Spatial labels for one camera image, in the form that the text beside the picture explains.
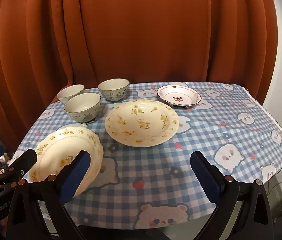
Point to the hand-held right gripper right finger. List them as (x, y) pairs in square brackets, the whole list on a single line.
[(207, 177)]

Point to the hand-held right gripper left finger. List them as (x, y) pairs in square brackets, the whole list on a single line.
[(77, 175)]

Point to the scalloped yellow floral plate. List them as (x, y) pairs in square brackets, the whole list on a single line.
[(56, 155)]

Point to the green-rimmed floral bowl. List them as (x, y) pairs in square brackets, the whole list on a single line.
[(83, 107), (68, 93), (113, 87)]

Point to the round yellow floral plate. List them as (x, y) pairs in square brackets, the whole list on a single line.
[(141, 130)]

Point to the white plate red pattern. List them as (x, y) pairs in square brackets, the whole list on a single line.
[(178, 96)]

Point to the blue checkered bear tablecloth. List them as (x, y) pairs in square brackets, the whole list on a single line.
[(180, 155)]

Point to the orange-brown curtain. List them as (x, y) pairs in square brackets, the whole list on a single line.
[(141, 30)]

